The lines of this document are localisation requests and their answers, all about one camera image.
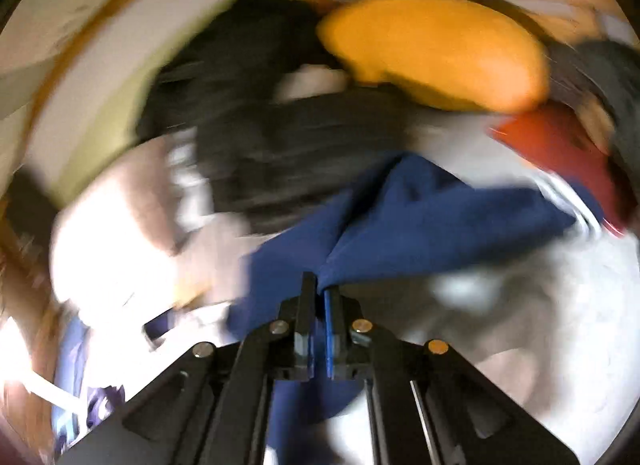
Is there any red flat object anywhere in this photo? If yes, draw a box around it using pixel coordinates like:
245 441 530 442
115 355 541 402
489 109 627 237

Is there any white and navy varsity jacket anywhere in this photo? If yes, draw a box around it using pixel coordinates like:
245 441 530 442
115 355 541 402
142 152 608 465

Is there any black puffer jacket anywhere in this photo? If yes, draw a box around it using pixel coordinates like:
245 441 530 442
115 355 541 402
142 0 416 233

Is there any yellow long pillow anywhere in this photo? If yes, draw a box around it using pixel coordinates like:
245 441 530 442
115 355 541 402
316 0 549 114

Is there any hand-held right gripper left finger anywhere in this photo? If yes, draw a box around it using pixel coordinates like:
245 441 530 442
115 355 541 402
60 272 317 465

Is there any white desk lamp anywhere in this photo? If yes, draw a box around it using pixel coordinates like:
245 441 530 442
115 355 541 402
20 367 83 413

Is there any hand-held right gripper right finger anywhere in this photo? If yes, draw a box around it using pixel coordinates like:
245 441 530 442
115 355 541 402
324 287 581 465

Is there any dark cloth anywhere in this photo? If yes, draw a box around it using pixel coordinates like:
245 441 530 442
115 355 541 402
547 40 640 168

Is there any pink printed pillow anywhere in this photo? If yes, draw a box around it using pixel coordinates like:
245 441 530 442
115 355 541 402
50 138 253 318

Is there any blue printed cushion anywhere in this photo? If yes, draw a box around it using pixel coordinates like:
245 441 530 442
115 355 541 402
52 317 93 448

